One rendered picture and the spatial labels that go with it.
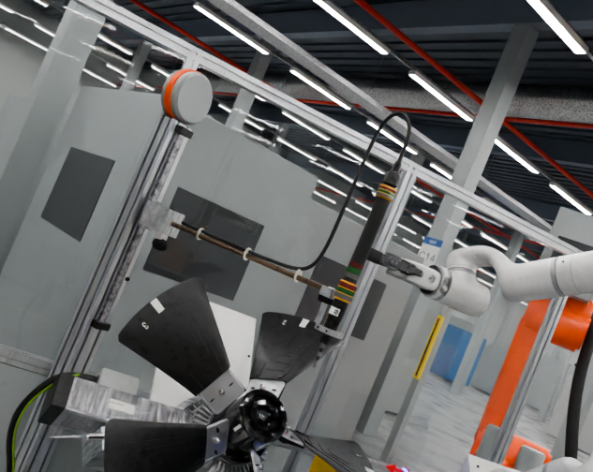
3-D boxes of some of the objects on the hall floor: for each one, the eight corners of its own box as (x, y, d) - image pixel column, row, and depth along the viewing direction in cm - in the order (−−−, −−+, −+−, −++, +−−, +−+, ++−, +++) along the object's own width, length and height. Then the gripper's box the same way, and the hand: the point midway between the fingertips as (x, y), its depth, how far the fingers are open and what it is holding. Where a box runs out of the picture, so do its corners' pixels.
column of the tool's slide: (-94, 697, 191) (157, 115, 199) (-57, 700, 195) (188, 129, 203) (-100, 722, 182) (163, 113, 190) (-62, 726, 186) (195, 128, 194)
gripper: (420, 261, 173) (364, 236, 167) (460, 272, 157) (400, 244, 150) (408, 288, 173) (353, 264, 166) (448, 302, 157) (387, 275, 150)
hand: (379, 257), depth 159 cm, fingers open, 8 cm apart
